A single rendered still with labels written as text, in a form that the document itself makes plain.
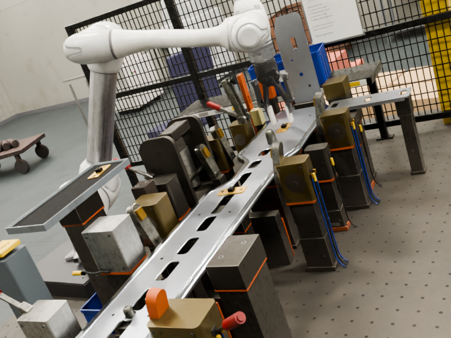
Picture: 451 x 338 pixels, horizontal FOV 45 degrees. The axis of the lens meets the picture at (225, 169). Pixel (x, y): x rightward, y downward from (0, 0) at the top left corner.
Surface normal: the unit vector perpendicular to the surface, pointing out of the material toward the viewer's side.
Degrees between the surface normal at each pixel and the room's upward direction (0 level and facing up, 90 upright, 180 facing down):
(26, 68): 90
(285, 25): 90
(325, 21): 90
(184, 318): 0
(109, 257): 90
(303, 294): 0
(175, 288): 0
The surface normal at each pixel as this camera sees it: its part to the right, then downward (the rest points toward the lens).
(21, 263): 0.86, -0.12
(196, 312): -0.32, -0.89
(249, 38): 0.05, 0.36
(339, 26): -0.40, 0.44
